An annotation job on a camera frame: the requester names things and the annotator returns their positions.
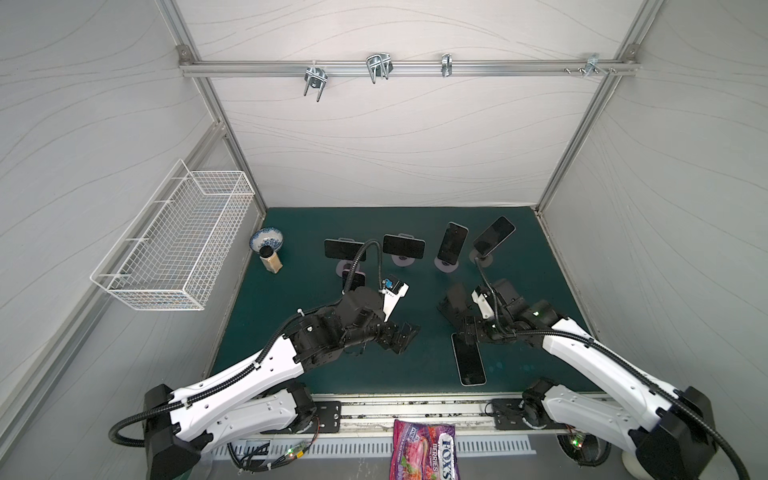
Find white-edged phone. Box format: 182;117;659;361
451;333;487;387

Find purple phone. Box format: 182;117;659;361
342;270;366;291

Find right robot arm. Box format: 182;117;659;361
448;278;750;479

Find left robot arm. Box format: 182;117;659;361
108;275;419;479

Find round stand of tilted phone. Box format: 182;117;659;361
469;249;494;268

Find round stand of upright phone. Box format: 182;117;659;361
434;258;459;274

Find middle landscape phone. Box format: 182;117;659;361
382;234;426;259

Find landscape phone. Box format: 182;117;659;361
323;239;364;261
382;234;426;259

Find far left landscape phone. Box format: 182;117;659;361
323;239;364;261

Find upright phone on round stand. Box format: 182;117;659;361
437;222;469;264

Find tilted far right phone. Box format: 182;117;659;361
473;216;516;258

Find Fox's candy bag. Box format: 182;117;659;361
389;420;460;480

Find blue white bowl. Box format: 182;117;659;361
249;227;284;253

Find metal clamp left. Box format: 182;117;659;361
303;65;328;102

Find metal clamp middle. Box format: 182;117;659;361
365;53;393;84

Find metal clamp small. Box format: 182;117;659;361
441;53;453;78

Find metal clamp right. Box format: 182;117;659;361
563;54;618;78

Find aluminium crossbar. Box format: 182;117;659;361
180;58;641;78

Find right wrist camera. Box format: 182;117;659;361
471;287;496;320

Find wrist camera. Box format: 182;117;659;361
471;287;496;320
381;275;409;322

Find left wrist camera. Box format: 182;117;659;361
381;275;409;322

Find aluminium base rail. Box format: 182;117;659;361
312;392;522;442

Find white wire basket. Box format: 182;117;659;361
90;160;254;311

